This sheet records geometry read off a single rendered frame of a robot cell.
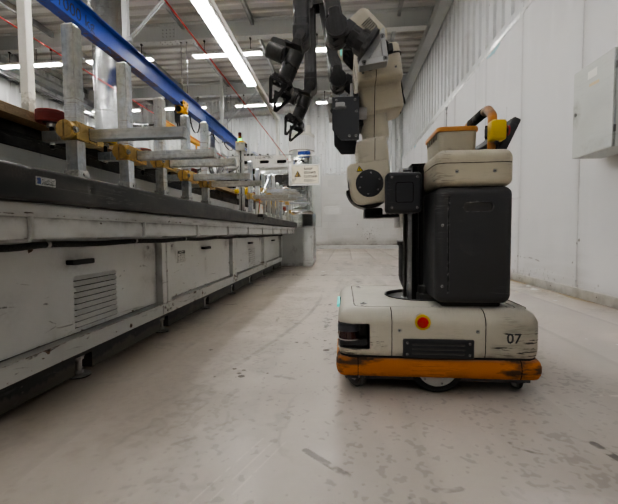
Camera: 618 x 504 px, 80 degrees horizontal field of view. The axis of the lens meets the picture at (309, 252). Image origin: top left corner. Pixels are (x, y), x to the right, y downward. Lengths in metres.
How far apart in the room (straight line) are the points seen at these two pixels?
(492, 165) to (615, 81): 1.79
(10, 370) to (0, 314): 0.17
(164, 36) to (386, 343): 8.92
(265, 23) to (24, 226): 8.24
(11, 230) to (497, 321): 1.38
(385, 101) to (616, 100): 1.81
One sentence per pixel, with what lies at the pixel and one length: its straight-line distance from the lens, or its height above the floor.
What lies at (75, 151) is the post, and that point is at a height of 0.77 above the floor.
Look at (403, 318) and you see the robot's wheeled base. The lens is 1.28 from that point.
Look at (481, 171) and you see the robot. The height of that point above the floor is 0.74.
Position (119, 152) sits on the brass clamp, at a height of 0.82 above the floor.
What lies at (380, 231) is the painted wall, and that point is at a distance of 12.17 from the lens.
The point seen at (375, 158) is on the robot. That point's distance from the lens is 1.46.
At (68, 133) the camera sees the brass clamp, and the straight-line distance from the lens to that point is 1.25.
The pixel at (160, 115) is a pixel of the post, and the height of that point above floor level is 1.03.
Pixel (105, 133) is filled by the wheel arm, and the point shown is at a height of 0.83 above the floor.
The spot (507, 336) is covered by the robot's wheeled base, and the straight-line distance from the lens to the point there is 1.38.
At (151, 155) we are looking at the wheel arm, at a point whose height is 0.82.
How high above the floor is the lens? 0.54
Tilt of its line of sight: 3 degrees down
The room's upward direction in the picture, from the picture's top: straight up
